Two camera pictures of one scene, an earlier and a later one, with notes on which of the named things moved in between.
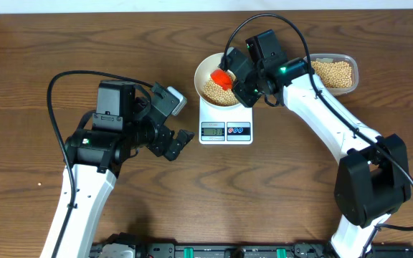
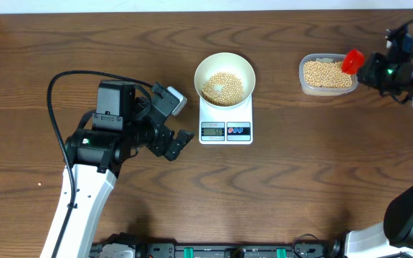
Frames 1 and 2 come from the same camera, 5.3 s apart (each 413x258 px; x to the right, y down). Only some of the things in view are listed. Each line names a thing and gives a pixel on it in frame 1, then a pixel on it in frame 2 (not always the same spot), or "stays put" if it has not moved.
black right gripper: x=247 y=100 -> x=368 y=72
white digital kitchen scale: x=232 y=125 stays put
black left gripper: x=158 y=145 stays put
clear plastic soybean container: x=339 y=72 stays put
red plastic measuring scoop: x=221 y=77 -> x=353 y=61
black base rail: x=260 y=250 stays put
